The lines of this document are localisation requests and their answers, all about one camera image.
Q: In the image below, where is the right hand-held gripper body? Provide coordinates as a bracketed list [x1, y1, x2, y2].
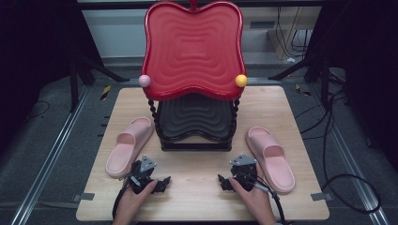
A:
[229, 153, 259, 192]

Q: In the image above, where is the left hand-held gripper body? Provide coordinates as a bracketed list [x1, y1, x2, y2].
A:
[126, 154, 158, 195]

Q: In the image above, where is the pink slipper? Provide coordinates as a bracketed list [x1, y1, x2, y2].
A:
[245, 126, 297, 194]
[105, 116, 155, 179]

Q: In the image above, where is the red and black shoe rack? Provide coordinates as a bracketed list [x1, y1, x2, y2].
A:
[140, 0, 249, 153]

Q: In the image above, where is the person's right hand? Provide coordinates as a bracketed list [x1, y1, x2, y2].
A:
[229, 164, 278, 225]

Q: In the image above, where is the person's left hand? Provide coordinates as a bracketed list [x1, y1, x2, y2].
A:
[112, 179, 159, 225]

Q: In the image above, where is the yellow and black tape strip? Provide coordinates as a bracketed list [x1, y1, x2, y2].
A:
[99, 84, 113, 101]
[295, 82, 313, 98]

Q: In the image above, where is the black metal stand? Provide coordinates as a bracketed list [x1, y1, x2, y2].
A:
[268, 51, 346, 111]
[68, 55, 131, 114]

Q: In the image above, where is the light wooden board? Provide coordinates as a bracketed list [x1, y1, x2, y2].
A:
[267, 6, 322, 61]

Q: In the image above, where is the left hand-held gripper cable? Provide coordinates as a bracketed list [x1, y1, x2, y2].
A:
[111, 182, 133, 220]

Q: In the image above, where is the hand-held gripper cable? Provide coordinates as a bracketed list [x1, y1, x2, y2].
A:
[250, 174, 287, 225]
[111, 182, 133, 220]

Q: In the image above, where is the right hand-held gripper cable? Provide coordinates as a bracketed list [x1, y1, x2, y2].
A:
[250, 174, 287, 225]

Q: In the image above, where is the long black floor cable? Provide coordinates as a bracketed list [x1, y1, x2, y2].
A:
[294, 89, 383, 216]

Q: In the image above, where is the metal floor rail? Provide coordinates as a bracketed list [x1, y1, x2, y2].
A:
[309, 90, 392, 225]
[9, 85, 92, 225]

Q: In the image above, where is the thin black floor cable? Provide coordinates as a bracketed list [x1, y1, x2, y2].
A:
[25, 99, 52, 122]

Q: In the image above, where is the bundle of black hanging cables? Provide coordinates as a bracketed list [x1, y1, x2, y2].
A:
[275, 6, 314, 59]

